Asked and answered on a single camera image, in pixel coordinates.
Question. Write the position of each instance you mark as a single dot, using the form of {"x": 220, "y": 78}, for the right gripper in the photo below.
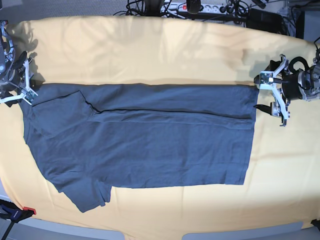
{"x": 16, "y": 76}

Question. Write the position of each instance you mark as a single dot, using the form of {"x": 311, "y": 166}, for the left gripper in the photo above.
{"x": 290, "y": 83}

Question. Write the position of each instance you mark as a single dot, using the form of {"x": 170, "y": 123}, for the grey-blue T-shirt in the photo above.
{"x": 87, "y": 139}

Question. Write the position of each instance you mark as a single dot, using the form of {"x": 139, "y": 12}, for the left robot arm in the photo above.
{"x": 314, "y": 76}

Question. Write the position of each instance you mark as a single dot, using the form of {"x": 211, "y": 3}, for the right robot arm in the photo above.
{"x": 6, "y": 44}

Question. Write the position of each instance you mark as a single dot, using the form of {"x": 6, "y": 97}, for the black power adapter box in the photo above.
{"x": 263, "y": 20}

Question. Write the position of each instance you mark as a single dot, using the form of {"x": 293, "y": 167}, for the blue red bar clamp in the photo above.
{"x": 10, "y": 211}

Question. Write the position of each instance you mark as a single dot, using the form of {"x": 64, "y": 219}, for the white power strip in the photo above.
{"x": 205, "y": 10}

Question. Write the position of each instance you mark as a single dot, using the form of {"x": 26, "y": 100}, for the black clamp right corner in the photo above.
{"x": 316, "y": 223}

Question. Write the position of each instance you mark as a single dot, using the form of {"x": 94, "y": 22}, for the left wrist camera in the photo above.
{"x": 264, "y": 78}

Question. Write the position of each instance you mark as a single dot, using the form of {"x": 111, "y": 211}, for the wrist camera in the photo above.
{"x": 30, "y": 96}
{"x": 264, "y": 78}

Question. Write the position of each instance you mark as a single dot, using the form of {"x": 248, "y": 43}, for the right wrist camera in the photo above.
{"x": 30, "y": 96}

